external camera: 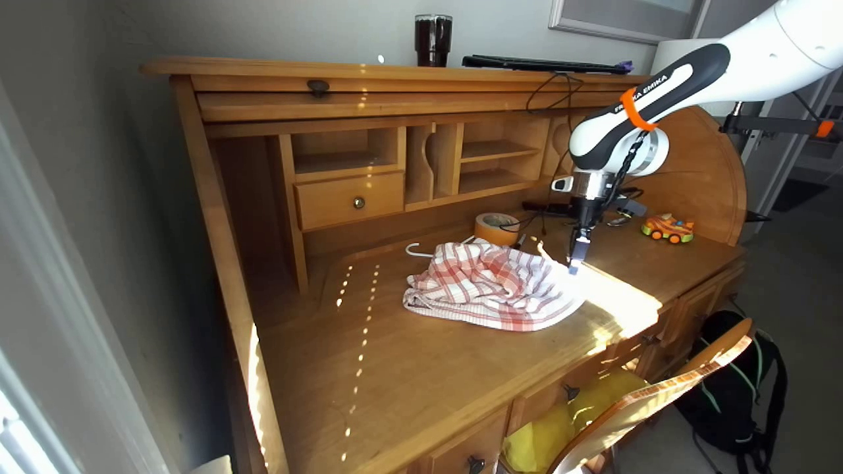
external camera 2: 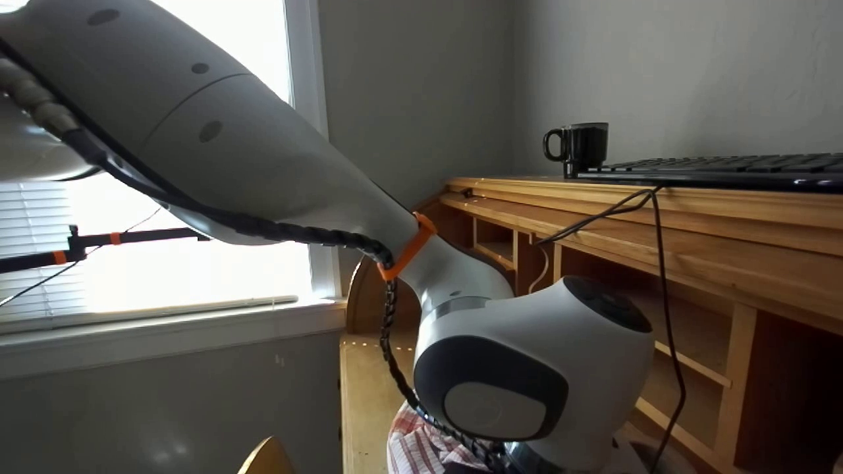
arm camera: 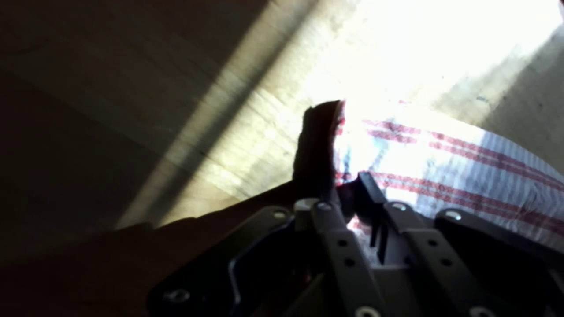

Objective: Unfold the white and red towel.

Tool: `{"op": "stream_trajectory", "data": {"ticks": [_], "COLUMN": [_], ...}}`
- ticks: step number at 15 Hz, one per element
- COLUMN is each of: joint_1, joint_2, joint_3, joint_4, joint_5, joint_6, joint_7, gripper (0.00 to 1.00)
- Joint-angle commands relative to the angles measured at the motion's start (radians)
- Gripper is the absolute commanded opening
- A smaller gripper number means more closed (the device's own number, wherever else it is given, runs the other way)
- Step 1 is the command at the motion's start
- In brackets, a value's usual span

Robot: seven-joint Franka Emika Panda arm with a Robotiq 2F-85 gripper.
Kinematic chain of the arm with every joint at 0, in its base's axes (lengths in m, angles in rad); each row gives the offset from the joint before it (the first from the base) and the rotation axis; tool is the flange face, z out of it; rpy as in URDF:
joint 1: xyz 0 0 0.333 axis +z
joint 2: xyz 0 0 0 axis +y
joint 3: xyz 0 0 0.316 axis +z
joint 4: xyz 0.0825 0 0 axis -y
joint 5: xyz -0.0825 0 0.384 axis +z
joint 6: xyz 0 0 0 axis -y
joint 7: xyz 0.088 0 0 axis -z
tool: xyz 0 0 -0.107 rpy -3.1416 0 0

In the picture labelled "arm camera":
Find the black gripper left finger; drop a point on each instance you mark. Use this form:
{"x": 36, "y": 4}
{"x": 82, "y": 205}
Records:
{"x": 265, "y": 265}

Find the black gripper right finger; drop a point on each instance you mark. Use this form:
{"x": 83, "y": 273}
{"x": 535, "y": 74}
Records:
{"x": 459, "y": 270}

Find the white and red striped towel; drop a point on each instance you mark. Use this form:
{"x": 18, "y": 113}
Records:
{"x": 469, "y": 169}

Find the wooden roll-top desk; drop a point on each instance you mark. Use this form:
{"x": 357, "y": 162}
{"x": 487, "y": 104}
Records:
{"x": 89, "y": 88}

